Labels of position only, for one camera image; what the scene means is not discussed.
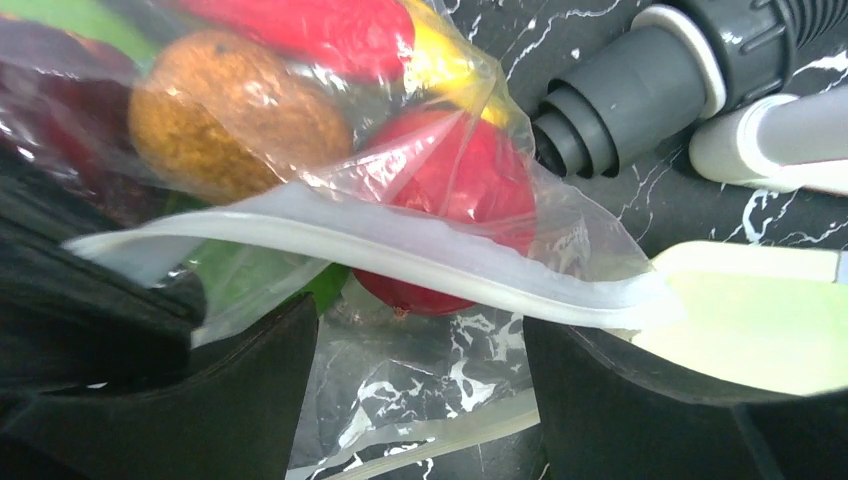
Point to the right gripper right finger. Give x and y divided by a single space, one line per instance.
611 410

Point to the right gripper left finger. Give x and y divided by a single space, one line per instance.
233 416

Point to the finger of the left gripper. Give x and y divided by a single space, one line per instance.
66 321

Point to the clear zip top bag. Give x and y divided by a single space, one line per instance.
411 346

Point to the red fake apple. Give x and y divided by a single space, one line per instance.
473 175

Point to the green fake pepper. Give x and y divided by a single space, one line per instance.
230 273

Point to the dark red fake fruit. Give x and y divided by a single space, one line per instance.
64 108

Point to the brown fake potato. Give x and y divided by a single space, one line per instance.
222 117

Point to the yellow fake banana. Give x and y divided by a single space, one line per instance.
445 64

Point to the red fake chili pepper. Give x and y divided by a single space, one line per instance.
366 41

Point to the light green plastic basket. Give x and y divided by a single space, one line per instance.
773 318

